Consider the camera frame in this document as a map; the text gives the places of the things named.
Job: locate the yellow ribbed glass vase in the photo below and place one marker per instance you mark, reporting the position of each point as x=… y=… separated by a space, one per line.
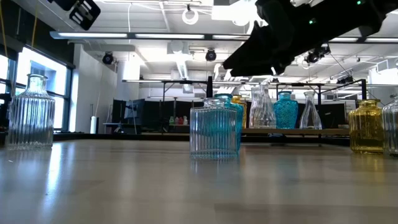
x=366 y=130

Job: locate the red small bottle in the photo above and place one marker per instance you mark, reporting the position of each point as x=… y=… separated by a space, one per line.
x=179 y=121

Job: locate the black ceiling-hung camera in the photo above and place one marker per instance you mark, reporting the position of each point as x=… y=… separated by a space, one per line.
x=211 y=56
x=108 y=59
x=314 y=57

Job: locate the black aluminium table frame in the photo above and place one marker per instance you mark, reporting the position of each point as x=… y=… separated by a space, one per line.
x=155 y=137

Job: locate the black overhead light rail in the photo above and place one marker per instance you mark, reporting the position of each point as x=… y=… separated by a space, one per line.
x=208 y=36

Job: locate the clear ribbed glass vase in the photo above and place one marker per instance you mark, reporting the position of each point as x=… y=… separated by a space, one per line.
x=391 y=130

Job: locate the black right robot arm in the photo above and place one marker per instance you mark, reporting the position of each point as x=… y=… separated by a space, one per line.
x=342 y=25

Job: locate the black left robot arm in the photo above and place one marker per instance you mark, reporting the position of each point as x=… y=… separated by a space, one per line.
x=62 y=3

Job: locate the white cylinder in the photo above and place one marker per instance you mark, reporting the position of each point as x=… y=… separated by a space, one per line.
x=94 y=126

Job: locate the teal diamond-textured glass vase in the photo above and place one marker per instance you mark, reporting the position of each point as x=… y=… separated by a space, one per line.
x=285 y=113

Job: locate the yellow textured glass vase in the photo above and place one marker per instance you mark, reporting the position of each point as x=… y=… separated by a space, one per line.
x=238 y=99

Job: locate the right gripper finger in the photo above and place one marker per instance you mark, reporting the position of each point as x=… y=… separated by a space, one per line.
x=255 y=56
x=255 y=73

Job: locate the teal ribbed glass vase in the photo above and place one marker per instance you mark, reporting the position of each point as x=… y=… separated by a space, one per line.
x=223 y=96

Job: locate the dark computer monitor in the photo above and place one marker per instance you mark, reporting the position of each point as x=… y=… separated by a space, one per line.
x=118 y=110

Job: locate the green small bottle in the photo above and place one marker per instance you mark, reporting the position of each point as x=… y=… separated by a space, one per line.
x=171 y=121

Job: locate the clear ribbed glass bottle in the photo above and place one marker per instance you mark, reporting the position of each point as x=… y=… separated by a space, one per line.
x=31 y=115

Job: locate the pale blue ribbed square vase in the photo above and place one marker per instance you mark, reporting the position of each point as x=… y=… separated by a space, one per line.
x=213 y=133

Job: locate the black shelf side panel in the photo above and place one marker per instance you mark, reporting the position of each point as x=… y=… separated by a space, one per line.
x=209 y=87

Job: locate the clear fluted glass carafe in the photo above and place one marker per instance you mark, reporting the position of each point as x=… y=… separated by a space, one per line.
x=311 y=121

